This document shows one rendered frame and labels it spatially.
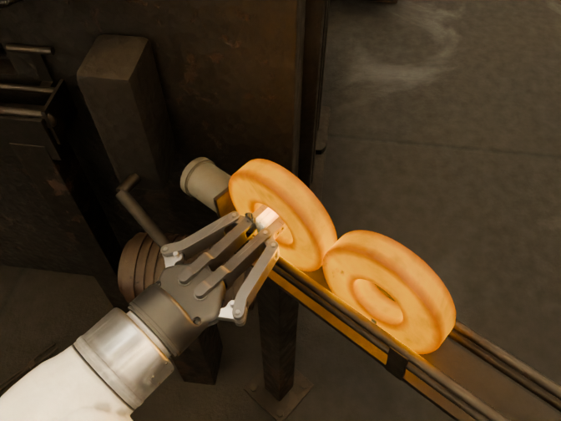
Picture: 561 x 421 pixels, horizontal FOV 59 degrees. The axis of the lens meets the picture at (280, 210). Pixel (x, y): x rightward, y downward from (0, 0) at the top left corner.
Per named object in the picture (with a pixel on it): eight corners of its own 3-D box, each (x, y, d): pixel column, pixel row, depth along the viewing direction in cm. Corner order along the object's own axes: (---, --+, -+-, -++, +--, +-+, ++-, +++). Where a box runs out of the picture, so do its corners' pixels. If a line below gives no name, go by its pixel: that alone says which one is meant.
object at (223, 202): (261, 216, 74) (253, 165, 65) (265, 219, 73) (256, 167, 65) (226, 248, 70) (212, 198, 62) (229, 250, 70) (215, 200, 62)
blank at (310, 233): (235, 136, 59) (214, 152, 57) (337, 196, 51) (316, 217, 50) (255, 215, 71) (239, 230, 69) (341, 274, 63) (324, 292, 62)
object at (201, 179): (214, 177, 75) (206, 148, 71) (256, 205, 71) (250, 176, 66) (184, 200, 72) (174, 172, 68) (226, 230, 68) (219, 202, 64)
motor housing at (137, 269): (182, 335, 127) (131, 214, 83) (266, 346, 125) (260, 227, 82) (169, 386, 119) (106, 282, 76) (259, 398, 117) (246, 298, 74)
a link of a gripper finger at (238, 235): (191, 300, 55) (183, 292, 55) (258, 233, 59) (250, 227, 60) (184, 284, 52) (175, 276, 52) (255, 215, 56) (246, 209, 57)
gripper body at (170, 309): (133, 322, 56) (194, 266, 59) (183, 372, 52) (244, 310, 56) (112, 294, 49) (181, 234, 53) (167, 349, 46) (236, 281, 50)
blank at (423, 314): (338, 205, 53) (318, 224, 51) (472, 282, 45) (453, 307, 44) (338, 282, 65) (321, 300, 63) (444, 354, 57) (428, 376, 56)
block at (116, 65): (138, 144, 89) (98, 27, 70) (180, 148, 89) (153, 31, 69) (118, 190, 83) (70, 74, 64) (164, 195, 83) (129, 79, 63)
